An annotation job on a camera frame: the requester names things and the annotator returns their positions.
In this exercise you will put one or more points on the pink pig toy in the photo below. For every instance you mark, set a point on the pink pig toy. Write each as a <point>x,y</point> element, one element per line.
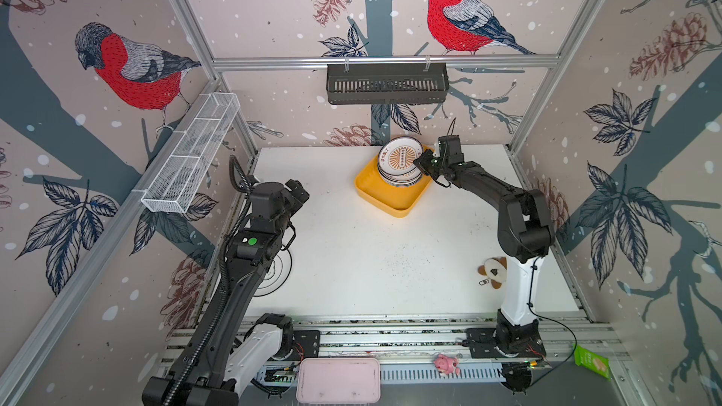
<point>447,365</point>

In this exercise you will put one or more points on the brown white plush toy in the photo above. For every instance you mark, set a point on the brown white plush toy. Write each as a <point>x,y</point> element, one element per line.
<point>494,272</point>

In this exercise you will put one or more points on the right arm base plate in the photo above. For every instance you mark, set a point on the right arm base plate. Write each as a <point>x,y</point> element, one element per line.
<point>485,344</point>

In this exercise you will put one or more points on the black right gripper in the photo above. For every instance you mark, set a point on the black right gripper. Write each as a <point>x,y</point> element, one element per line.
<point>424,161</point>

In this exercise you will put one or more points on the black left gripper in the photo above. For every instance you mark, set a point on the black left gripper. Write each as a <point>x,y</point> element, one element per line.
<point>297,189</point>

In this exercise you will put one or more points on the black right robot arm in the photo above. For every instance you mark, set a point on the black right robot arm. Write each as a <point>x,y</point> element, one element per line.
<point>525,235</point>

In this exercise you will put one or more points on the black hanging wire basket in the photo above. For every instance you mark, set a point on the black hanging wire basket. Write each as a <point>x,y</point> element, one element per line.
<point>375,83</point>

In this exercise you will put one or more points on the green snack packet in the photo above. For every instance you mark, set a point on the green snack packet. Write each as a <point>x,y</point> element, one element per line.
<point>592,361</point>

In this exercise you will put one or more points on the pink plastic tray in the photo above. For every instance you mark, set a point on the pink plastic tray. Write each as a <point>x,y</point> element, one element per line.
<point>339,381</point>

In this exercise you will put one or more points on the yellow plastic bin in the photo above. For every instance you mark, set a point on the yellow plastic bin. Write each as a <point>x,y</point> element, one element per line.
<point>395,201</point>

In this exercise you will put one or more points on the white wire mesh shelf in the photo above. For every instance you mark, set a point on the white wire mesh shelf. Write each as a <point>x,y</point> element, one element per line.
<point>180,177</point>

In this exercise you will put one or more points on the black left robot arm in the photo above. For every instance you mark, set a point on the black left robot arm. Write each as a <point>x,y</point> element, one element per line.
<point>215,367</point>

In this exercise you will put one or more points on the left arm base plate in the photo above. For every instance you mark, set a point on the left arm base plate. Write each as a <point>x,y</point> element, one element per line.
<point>306,344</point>

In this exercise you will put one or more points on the orange sunburst plate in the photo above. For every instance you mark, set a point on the orange sunburst plate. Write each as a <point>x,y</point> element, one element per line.
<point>398,155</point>

